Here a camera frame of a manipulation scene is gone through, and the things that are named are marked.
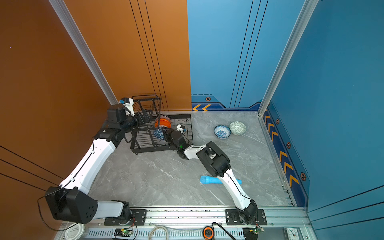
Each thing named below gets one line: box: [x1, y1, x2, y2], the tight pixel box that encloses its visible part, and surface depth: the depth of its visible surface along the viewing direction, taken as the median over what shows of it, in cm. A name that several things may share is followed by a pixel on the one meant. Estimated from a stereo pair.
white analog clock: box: [283, 227, 302, 240], surface depth 69 cm
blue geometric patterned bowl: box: [153, 127, 165, 140], surface depth 104 cm
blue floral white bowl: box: [214, 124, 231, 139], surface depth 107 cm
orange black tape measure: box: [202, 226, 214, 240], surface depth 68 cm
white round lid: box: [64, 223, 85, 240], surface depth 65 cm
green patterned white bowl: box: [229, 121, 247, 136], surface depth 110 cm
